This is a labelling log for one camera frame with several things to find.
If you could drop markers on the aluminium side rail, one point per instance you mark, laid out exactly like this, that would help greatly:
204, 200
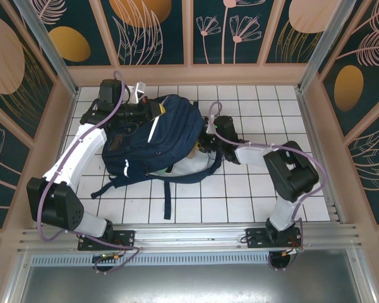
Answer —
319, 158
57, 161

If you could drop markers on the aluminium mounting rail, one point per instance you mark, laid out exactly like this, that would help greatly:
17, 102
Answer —
192, 235

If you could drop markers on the yellow power connector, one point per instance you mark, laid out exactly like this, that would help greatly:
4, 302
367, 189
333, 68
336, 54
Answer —
285, 253
116, 257

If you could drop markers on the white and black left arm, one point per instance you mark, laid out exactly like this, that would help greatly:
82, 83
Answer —
79, 154

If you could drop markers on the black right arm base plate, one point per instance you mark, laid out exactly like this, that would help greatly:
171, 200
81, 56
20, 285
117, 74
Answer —
254, 238

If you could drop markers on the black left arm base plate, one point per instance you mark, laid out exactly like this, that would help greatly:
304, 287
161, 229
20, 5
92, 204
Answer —
126, 236

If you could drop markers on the grey sheet metal panel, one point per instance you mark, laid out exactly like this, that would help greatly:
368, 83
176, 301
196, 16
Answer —
192, 284

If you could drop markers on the navy blue backpack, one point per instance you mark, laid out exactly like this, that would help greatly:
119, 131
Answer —
164, 132

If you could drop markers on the aluminium corner post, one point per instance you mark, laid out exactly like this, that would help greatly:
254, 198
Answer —
324, 47
48, 47

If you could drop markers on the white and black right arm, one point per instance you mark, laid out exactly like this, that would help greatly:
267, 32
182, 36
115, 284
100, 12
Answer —
251, 154

